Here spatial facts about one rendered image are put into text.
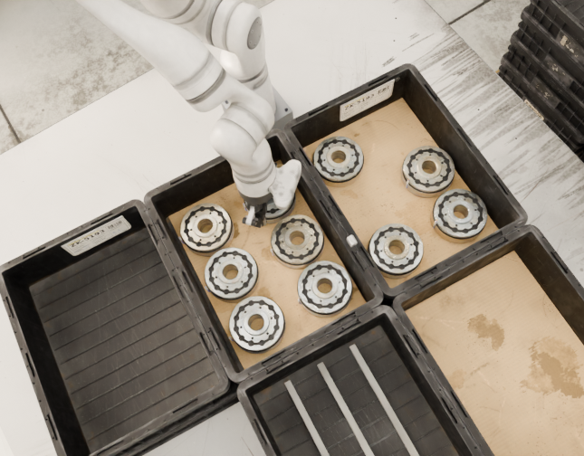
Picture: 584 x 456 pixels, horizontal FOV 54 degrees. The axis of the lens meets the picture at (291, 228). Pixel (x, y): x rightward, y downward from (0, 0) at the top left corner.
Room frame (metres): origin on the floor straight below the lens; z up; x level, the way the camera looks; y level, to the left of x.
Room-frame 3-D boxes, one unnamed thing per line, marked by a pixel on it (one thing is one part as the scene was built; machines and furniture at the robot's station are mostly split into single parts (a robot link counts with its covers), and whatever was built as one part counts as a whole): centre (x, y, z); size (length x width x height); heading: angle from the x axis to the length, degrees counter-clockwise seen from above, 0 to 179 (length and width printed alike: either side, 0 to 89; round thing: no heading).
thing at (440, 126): (0.45, -0.22, 0.87); 0.40 x 0.30 x 0.11; 19
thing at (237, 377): (0.36, 0.07, 0.92); 0.40 x 0.30 x 0.02; 19
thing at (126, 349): (0.26, 0.35, 0.87); 0.40 x 0.30 x 0.11; 19
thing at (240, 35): (0.74, 0.04, 1.01); 0.09 x 0.09 x 0.17; 56
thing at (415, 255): (0.33, -0.19, 0.86); 0.10 x 0.10 x 0.01
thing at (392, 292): (0.45, -0.22, 0.92); 0.40 x 0.30 x 0.02; 19
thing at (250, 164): (0.45, 0.05, 1.12); 0.09 x 0.07 x 0.15; 138
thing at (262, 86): (0.75, 0.04, 0.85); 0.09 x 0.09 x 0.17; 16
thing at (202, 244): (0.44, 0.17, 0.86); 0.10 x 0.10 x 0.01
